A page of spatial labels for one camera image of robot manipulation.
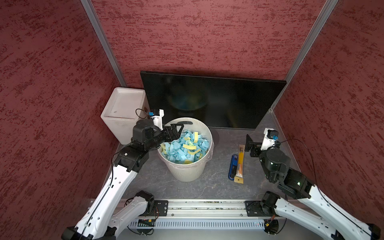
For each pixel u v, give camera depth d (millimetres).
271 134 533
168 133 569
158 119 591
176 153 716
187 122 771
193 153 702
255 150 580
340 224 420
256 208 741
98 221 371
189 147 721
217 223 775
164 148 750
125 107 885
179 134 605
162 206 740
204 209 755
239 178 834
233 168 849
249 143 598
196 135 756
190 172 677
